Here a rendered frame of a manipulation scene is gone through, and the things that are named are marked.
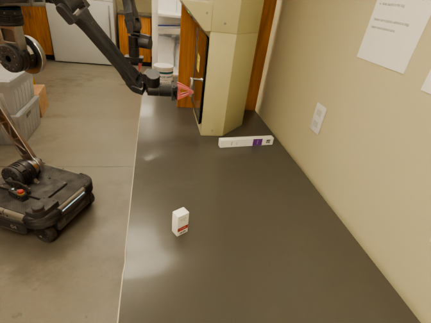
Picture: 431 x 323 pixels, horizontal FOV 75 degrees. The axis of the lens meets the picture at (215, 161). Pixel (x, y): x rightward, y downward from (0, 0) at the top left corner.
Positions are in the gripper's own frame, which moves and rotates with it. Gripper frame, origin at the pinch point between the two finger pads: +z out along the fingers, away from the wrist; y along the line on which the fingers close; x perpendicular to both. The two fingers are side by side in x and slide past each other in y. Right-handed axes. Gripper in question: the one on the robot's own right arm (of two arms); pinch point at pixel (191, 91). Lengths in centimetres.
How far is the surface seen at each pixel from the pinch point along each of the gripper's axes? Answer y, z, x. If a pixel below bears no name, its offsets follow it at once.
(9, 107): 149, -150, 72
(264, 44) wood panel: 32, 43, -18
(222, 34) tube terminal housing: -5.3, 10.8, -26.0
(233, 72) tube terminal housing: -4.1, 17.7, -10.8
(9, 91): 148, -145, 57
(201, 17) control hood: -5.4, 1.6, -31.5
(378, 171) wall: -68, 49, 0
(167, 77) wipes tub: 62, -9, 12
